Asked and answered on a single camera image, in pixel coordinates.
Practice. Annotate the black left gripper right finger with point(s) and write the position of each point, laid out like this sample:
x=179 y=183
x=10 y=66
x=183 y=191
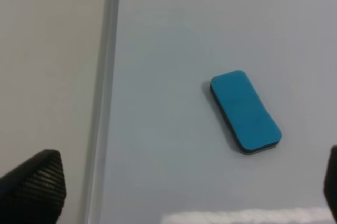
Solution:
x=330 y=182

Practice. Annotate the blue whiteboard eraser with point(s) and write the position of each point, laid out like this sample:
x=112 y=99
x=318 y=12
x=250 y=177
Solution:
x=253 y=128

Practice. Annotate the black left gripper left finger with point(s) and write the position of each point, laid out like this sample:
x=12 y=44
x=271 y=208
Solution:
x=35 y=191

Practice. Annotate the white whiteboard with aluminium frame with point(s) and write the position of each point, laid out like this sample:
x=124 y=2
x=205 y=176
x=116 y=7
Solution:
x=163 y=151

